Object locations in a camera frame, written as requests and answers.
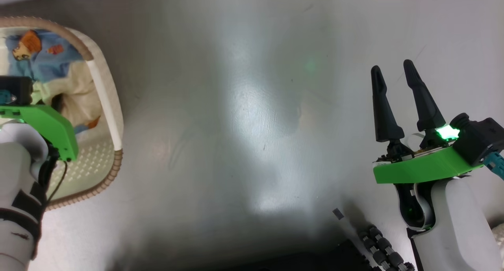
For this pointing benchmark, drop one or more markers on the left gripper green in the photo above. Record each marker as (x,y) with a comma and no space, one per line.
(47,121)

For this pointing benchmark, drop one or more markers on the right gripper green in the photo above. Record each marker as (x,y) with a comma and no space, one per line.
(425,166)

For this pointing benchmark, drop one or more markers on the cream garment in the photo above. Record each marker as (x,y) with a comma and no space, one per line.
(82,90)

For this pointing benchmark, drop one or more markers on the blue bear print garment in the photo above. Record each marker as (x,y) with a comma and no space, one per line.
(47,62)

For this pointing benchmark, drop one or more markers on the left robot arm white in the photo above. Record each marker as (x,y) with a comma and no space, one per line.
(15,164)

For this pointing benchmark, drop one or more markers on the cream perforated laundry basket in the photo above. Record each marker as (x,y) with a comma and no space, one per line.
(106,105)

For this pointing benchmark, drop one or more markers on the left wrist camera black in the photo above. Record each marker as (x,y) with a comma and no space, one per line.
(15,90)

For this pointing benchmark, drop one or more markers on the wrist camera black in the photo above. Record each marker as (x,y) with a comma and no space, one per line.
(480,137)
(15,90)

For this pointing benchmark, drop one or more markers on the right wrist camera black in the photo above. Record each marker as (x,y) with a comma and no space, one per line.
(480,137)

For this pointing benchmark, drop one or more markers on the teal right camera connector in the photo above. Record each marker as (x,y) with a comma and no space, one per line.
(495,164)

